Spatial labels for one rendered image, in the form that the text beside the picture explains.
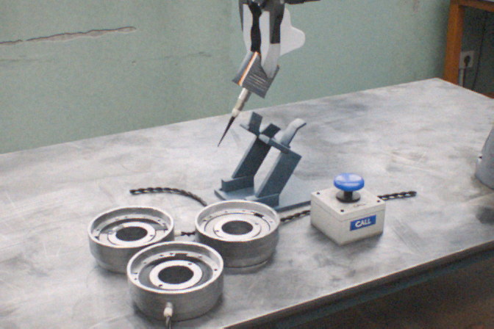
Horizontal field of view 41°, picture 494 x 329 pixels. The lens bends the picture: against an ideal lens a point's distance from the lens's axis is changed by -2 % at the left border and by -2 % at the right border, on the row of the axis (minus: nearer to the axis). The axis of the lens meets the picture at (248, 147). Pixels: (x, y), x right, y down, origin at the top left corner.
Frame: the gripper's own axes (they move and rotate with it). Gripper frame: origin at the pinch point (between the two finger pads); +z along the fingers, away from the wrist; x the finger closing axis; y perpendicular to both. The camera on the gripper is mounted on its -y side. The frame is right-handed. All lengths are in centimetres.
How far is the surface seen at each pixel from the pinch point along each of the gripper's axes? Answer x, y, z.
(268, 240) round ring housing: -15.8, -7.5, 16.6
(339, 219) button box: -16.6, 2.3, 15.9
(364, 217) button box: -16.8, 5.9, 16.5
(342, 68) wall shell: 147, 121, 52
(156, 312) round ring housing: -20.1, -23.5, 18.8
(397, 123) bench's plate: 14.8, 37.8, 19.6
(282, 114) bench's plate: 29.6, 21.5, 19.6
